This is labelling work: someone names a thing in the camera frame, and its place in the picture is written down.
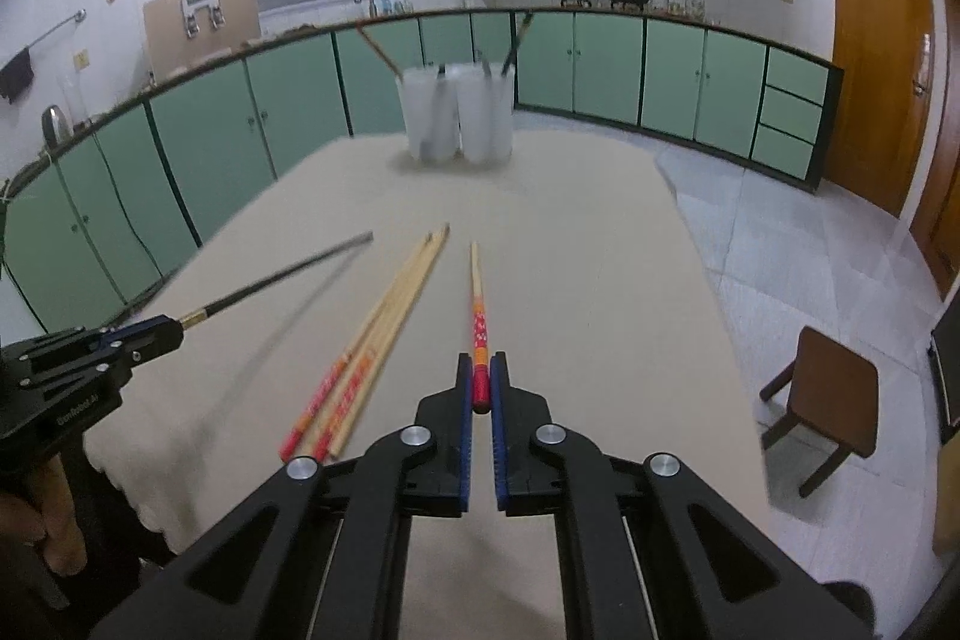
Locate red orange patterned chopstick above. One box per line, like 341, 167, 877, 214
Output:
470, 242, 491, 414

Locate red bamboo chopstick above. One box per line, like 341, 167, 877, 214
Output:
309, 224, 449, 461

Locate red-end bamboo chopstick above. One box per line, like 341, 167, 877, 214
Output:
278, 234, 431, 463

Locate black chopstick gold band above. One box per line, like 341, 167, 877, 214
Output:
500, 11, 534, 76

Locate green lower kitchen cabinets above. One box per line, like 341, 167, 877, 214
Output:
2, 10, 843, 331

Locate operator hand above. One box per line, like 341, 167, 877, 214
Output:
2, 456, 88, 576

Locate beige tablecloth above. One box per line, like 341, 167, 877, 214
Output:
79, 128, 773, 640

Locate steel electric kettle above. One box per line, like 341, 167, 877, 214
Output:
41, 104, 71, 151

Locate white utensil holder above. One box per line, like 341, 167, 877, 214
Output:
395, 62, 516, 166

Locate dark hanging towel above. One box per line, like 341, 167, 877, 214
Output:
0, 47, 34, 104

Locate brown water dispenser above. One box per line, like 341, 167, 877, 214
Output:
143, 0, 260, 83

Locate metal towel bar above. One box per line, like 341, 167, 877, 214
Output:
25, 8, 88, 50

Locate brown wooden stool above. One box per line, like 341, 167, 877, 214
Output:
758, 326, 880, 498

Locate black chair back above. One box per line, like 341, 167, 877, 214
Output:
823, 580, 875, 633

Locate wooden door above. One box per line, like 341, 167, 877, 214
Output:
825, 0, 934, 216

